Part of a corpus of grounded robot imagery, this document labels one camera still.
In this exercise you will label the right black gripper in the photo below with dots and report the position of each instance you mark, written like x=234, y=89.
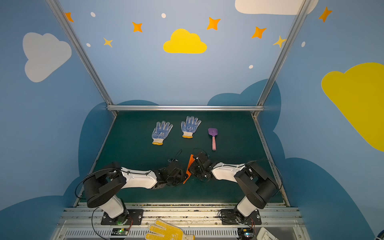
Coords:
x=197, y=166

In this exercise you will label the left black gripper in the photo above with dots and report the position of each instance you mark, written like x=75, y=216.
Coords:
x=177, y=173

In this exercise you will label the orange square paper sheet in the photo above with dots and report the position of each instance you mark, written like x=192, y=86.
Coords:
x=191, y=161

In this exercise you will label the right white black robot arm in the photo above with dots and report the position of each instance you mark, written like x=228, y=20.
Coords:
x=256, y=184

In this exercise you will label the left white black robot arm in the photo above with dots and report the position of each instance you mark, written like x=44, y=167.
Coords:
x=101, y=189

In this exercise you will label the purple pink spatula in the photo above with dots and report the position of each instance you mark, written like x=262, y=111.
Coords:
x=213, y=132

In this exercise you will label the right blue dotted work glove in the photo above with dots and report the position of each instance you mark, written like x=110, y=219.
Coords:
x=189, y=126

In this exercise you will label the blue dotted work glove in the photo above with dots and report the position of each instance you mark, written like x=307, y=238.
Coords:
x=189, y=126
x=161, y=132

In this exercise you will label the left blue dotted work glove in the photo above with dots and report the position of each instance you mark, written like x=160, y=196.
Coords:
x=161, y=132

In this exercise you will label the yellow dotted work glove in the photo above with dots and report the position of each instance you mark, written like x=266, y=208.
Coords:
x=162, y=230

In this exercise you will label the right green circuit board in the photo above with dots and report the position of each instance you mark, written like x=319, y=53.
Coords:
x=245, y=234

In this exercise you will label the green circuit board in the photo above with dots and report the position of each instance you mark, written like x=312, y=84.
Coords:
x=120, y=232
x=245, y=234

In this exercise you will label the left green circuit board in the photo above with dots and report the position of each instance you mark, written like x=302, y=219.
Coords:
x=120, y=232

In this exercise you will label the white plastic object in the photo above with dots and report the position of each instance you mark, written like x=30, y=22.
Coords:
x=264, y=234

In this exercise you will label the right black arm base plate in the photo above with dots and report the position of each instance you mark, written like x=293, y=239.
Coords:
x=234, y=217

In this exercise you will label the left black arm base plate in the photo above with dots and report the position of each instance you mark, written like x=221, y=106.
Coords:
x=127, y=218

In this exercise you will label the right aluminium frame post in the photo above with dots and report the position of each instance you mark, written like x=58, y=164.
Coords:
x=292, y=34

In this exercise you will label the aluminium frame post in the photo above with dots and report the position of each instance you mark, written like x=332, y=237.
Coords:
x=292, y=34
x=60, y=15

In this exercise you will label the aluminium rear frame bar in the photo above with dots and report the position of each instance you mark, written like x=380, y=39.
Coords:
x=184, y=108

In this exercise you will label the left aluminium frame post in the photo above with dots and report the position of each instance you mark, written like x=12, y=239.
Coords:
x=60, y=15

